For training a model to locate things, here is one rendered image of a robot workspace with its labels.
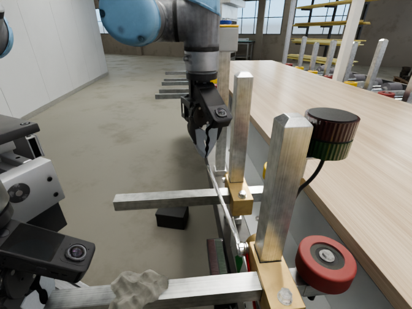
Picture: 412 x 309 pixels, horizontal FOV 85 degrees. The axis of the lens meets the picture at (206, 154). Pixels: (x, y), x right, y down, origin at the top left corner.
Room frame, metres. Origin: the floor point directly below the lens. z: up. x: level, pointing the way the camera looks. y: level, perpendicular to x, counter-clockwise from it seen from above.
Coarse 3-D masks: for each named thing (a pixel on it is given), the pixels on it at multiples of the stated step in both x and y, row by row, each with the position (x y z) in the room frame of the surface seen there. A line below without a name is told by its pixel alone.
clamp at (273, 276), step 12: (252, 240) 0.29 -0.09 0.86; (252, 252) 0.26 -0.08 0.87; (252, 264) 0.25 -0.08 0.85; (264, 264) 0.23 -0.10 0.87; (276, 264) 0.23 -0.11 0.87; (264, 276) 0.21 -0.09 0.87; (276, 276) 0.21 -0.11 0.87; (288, 276) 0.21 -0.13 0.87; (264, 288) 0.20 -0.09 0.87; (276, 288) 0.20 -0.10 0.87; (264, 300) 0.19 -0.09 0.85; (276, 300) 0.18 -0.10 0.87; (300, 300) 0.18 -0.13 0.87
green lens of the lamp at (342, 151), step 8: (312, 144) 0.24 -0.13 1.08; (320, 144) 0.24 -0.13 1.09; (328, 144) 0.23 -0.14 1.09; (336, 144) 0.23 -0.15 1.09; (344, 144) 0.23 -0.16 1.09; (312, 152) 0.24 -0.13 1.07; (320, 152) 0.24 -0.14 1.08; (328, 152) 0.23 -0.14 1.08; (336, 152) 0.23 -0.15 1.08; (344, 152) 0.23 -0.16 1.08; (328, 160) 0.23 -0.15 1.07; (336, 160) 0.23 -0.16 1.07
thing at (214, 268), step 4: (208, 240) 0.42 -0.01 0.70; (212, 240) 0.42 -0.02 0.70; (208, 244) 0.41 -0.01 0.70; (212, 244) 0.41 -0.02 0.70; (208, 248) 0.40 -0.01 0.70; (212, 248) 0.40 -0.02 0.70; (212, 252) 0.39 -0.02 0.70; (212, 256) 0.38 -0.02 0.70; (212, 260) 0.36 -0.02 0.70; (216, 260) 0.36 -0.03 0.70; (212, 264) 0.35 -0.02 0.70; (216, 264) 0.35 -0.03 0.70; (212, 268) 0.34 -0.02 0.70; (216, 268) 0.34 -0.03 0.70; (212, 272) 0.33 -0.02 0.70; (216, 272) 0.33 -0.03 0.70
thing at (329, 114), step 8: (312, 112) 0.27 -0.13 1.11; (320, 112) 0.27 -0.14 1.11; (328, 112) 0.27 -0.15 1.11; (336, 112) 0.27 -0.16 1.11; (344, 112) 0.27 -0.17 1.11; (328, 120) 0.24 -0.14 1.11; (336, 120) 0.24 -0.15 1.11; (344, 120) 0.24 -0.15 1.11; (352, 120) 0.24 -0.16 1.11; (304, 168) 0.24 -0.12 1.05; (320, 168) 0.26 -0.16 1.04; (312, 176) 0.26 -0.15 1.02; (304, 184) 0.26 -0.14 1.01
